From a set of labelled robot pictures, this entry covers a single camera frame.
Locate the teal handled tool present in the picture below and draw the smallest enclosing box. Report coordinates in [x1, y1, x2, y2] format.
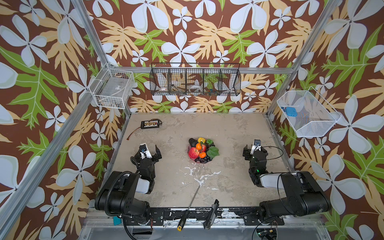
[113, 217, 122, 226]

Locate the dark avocado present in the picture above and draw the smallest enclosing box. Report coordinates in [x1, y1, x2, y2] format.
[189, 138, 199, 148]

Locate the red tomato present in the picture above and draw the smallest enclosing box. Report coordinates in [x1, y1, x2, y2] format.
[188, 147, 200, 160]

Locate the pink dotted plate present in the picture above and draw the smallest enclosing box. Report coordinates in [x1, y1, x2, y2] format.
[187, 143, 220, 164]

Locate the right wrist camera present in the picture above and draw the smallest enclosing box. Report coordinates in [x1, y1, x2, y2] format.
[251, 139, 262, 155]

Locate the black clamp bracket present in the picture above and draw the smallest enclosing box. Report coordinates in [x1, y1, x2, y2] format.
[203, 199, 220, 230]

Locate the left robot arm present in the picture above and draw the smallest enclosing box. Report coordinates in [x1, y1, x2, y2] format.
[95, 144, 162, 224]

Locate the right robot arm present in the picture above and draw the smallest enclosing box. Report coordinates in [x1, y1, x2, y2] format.
[243, 144, 332, 220]

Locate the orange kumquat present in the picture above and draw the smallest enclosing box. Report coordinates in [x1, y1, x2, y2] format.
[196, 143, 203, 151]
[199, 152, 207, 159]

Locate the black mounting rail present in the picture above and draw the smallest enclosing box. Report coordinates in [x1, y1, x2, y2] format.
[122, 206, 285, 226]

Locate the yellow pear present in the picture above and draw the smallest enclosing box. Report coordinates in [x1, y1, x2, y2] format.
[198, 137, 206, 144]

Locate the black wire basket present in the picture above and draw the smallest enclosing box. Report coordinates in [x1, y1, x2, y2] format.
[149, 63, 242, 96]

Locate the blue object in basket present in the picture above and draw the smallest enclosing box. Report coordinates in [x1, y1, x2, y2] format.
[284, 107, 298, 118]

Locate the black grape bunch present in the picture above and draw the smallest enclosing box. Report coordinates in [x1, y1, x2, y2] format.
[193, 147, 220, 164]

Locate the white mesh basket right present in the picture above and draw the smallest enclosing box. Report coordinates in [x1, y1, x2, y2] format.
[277, 87, 342, 138]

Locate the yellow handled screwdriver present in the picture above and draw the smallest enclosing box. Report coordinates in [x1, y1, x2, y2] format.
[177, 186, 201, 232]

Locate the white wire basket left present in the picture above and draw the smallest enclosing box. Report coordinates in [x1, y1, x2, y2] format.
[90, 66, 135, 110]

